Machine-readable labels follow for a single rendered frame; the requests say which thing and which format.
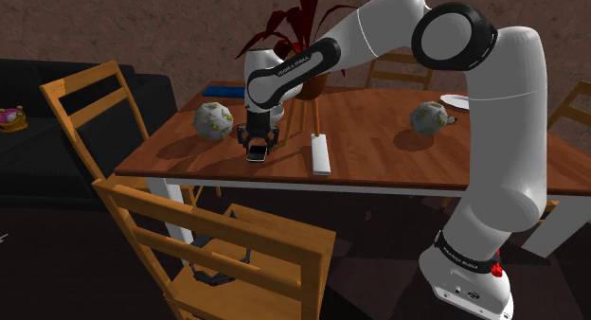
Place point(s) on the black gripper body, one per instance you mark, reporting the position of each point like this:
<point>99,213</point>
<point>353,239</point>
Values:
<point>258,123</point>

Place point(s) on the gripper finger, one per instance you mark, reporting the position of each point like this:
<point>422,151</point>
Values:
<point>274,135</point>
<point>243,134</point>

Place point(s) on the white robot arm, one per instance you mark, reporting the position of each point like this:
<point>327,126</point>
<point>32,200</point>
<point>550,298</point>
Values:
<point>505,125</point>

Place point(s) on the black and silver phone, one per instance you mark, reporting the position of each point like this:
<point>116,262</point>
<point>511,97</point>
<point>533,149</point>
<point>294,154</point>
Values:
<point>256,153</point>

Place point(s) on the grey faceted ball, yellow marks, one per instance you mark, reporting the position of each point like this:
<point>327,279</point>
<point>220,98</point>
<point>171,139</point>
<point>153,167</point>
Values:
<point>213,121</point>

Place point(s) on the blue book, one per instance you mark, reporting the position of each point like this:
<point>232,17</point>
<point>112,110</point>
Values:
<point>224,92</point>

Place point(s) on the white remote control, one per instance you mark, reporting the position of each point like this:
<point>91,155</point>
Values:
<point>320,155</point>

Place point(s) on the red-leaved plant on wooden stand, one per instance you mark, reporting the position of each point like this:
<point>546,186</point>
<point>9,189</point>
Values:
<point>313,86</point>

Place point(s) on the wooden table with white legs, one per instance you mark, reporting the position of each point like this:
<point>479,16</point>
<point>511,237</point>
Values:
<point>369,148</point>

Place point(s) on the wooden slat-back chair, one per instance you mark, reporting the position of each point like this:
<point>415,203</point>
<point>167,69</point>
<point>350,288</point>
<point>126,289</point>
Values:
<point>570,104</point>
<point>258,243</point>
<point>90,109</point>
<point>399,75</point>

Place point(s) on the black angular object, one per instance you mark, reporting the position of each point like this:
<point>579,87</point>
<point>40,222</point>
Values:
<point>210,277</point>

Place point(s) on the grey faceted teapot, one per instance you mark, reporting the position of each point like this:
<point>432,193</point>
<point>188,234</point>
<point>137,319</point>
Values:
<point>428,118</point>

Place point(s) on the white plate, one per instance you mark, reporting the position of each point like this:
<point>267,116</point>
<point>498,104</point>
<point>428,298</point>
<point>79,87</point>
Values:
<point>454,102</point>

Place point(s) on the black sofa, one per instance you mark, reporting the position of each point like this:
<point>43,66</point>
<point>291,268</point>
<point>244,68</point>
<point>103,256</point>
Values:
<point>32,167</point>

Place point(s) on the pink and yellow toy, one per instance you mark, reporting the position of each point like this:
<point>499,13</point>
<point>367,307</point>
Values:
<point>11,119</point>

